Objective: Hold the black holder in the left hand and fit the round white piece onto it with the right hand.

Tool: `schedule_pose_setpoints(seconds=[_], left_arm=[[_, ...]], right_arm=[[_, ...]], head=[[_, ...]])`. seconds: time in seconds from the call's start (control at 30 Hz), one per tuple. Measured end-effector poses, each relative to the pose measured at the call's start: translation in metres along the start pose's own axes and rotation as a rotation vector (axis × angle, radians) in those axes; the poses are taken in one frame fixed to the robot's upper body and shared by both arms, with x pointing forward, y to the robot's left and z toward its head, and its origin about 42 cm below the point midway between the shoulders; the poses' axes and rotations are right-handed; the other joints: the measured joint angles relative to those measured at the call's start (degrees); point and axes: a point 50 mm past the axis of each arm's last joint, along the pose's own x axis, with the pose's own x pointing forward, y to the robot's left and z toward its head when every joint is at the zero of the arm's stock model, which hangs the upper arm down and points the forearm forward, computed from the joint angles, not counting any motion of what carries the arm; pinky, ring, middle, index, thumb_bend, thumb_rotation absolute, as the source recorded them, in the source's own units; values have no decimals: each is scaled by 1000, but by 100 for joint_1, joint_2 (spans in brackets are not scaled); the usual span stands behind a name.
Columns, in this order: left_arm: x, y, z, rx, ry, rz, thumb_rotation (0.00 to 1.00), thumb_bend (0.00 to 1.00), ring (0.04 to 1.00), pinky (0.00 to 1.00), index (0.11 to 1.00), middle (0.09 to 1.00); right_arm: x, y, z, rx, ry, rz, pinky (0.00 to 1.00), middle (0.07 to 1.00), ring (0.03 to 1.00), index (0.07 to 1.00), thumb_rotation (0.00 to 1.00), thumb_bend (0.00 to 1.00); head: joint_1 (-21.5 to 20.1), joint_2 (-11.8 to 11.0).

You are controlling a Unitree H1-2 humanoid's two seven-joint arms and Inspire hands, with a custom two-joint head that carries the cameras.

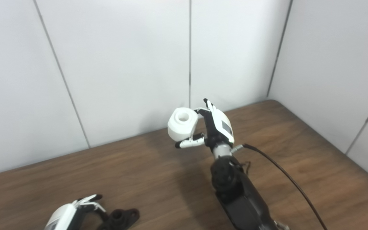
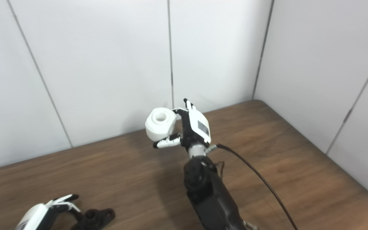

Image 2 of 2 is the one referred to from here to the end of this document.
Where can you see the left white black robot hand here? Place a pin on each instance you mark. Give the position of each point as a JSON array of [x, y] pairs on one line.
[[40, 215]]

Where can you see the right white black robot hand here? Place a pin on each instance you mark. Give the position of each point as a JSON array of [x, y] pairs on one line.
[[196, 127]]

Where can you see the round white plastic piece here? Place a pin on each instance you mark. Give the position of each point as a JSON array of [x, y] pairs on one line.
[[158, 127]]

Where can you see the black plastic holder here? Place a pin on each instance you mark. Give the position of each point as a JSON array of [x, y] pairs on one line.
[[96, 218]]

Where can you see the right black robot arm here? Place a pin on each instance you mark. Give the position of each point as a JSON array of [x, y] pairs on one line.
[[206, 191]]

